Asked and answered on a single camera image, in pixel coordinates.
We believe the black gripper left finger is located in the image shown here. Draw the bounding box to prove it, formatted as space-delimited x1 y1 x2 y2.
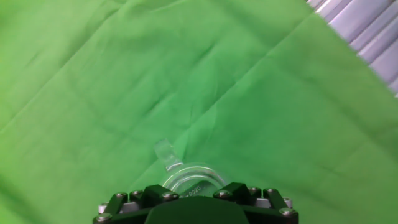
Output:
92 184 180 224

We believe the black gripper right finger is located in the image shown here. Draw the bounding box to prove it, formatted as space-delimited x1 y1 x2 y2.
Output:
213 182 300 224

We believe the clear glass cup with handle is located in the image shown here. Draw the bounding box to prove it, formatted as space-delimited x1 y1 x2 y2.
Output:
154 138 233 198

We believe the green cloth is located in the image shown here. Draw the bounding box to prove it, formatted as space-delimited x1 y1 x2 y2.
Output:
0 0 398 224

